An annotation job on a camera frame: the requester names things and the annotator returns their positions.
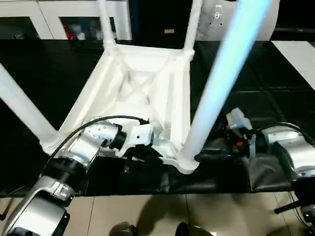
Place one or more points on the small beige label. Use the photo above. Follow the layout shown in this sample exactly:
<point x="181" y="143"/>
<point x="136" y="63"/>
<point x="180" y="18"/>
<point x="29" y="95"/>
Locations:
<point x="169" y="31"/>

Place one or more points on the grey cushion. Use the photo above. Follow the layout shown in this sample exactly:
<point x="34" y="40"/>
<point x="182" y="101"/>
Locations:
<point x="221" y="24"/>

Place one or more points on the white board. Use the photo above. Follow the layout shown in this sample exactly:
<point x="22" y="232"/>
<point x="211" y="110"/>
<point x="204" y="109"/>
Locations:
<point x="297" y="56"/>

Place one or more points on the white cabinet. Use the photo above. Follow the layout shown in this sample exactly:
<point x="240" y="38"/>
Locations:
<point x="37" y="9"/>

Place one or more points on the black mat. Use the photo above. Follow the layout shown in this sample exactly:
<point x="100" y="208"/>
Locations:
<point x="270" y="73"/>

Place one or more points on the dark blue cabinet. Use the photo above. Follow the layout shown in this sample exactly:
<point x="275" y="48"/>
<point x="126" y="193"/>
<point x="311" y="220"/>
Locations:
<point x="160" y="17"/>

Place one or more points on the white plastic table leg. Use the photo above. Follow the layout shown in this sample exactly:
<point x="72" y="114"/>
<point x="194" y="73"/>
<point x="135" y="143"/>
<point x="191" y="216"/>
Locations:
<point x="193" y="24"/>
<point x="107" y="24"/>
<point x="24" y="105"/>
<point x="226" y="61"/>

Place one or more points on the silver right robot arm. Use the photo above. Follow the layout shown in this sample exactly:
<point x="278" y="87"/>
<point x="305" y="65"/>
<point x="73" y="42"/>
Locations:
<point x="295" y="152"/>

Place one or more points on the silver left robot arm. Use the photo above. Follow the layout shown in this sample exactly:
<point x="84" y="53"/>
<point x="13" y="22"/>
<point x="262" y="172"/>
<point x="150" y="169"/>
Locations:
<point x="49" y="196"/>

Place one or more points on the black bar red light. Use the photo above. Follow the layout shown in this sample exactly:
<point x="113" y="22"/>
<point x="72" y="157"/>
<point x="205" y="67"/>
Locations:
<point x="295" y="30"/>

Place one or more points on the white plastic table top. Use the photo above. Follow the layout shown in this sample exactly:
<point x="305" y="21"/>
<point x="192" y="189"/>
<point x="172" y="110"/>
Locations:
<point x="128" y="81"/>

